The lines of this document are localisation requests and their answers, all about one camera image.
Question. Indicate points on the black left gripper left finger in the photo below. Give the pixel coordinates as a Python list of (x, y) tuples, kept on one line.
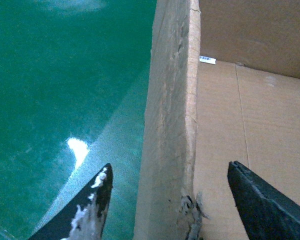
[(84, 217)]

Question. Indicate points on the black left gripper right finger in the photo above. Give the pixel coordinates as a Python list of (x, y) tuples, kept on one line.
[(266, 213)]

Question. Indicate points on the brown cardboard box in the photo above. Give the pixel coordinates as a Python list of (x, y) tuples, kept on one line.
[(200, 117)]

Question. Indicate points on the green conveyor belt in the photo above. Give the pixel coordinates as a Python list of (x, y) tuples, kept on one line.
[(73, 89)]

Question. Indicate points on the white barcode label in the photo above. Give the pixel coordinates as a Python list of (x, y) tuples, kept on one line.
[(208, 60)]

